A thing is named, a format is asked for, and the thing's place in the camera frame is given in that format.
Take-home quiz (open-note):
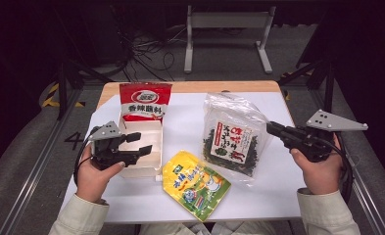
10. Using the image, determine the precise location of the black metal stand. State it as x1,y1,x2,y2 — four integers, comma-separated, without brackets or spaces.
54,60,113,121
277,58,337,120

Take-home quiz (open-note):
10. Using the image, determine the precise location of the left hand-held gripper cable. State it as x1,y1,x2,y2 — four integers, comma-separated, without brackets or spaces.
72,136,98,187

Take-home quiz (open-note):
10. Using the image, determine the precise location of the bundle of black floor cables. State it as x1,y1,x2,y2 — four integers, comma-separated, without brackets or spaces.
114,5,188,83

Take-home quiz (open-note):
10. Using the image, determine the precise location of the right hand-held gripper cable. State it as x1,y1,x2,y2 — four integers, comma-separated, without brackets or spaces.
323,132,355,204

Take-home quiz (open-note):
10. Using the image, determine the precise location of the yellow black hazard tape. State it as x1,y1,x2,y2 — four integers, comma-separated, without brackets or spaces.
40,82,86,109
279,70,315,102

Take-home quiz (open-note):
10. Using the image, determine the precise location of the aluminium floor rail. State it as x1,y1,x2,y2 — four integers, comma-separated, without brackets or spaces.
0,87,83,235
310,87,385,235

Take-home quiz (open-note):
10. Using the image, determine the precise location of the grey metal stand frame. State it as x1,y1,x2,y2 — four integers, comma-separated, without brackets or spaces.
183,4,277,74

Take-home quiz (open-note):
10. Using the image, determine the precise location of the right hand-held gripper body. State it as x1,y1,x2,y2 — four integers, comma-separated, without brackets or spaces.
282,109,369,164

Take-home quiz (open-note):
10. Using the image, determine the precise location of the white paper sheet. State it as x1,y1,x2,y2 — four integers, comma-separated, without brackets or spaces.
60,91,308,224

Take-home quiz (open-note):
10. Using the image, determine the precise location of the clear dried seaweed packet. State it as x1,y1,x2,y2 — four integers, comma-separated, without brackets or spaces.
201,91,274,187

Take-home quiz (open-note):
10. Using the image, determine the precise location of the person's lap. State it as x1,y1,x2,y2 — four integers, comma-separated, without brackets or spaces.
137,221,278,235

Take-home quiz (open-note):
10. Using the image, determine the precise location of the person's right hand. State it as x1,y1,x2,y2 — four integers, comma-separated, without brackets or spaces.
290,133,345,196

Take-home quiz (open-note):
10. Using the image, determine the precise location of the red seasoning packet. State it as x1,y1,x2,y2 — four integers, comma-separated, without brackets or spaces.
119,81,173,122

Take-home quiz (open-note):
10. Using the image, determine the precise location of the yellow green spout pouch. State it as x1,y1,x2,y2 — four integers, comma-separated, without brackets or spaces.
155,149,233,223

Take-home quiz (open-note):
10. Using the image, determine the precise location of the person's left hand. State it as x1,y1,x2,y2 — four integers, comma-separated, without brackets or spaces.
75,144,126,204

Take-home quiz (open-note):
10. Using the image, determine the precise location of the white divided storage box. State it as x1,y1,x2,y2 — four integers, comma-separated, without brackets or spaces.
116,111,166,179

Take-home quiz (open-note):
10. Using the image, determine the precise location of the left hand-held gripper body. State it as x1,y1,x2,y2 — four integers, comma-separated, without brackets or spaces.
88,120,142,171

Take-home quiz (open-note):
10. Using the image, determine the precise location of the hand-held gripper cable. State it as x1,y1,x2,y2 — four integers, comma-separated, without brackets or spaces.
323,132,355,204
72,136,98,187

